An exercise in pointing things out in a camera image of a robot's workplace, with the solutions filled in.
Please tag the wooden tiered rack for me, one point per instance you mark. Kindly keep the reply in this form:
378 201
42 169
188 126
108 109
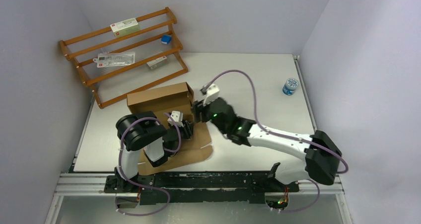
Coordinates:
112 84

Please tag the clear blister pack card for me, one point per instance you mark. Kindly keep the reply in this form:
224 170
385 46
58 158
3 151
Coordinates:
105 60

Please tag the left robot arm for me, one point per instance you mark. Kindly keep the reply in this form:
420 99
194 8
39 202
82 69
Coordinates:
143 132

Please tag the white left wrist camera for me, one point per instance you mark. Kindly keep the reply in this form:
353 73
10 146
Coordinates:
176 119

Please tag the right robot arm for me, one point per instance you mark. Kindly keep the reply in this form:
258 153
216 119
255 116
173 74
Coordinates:
317 157

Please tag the small blue cube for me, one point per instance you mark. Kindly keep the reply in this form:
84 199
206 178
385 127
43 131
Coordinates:
166 39

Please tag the brown cardboard box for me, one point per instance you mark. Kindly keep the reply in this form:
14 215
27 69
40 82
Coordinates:
187 141

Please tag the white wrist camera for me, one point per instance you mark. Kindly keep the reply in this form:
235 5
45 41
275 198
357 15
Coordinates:
210 92
176 119

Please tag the white green product box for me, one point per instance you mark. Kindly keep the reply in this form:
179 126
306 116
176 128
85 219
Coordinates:
125 27

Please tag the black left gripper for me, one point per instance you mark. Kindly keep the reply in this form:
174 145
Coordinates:
186 129

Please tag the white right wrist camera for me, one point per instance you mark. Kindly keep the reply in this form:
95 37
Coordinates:
210 92

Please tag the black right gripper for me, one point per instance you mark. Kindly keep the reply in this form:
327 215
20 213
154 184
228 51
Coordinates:
198 108

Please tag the blue white lidded jar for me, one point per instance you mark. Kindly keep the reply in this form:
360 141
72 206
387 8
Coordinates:
290 86

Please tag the small white grey box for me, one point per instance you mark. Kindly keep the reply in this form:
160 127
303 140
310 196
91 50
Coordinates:
156 63

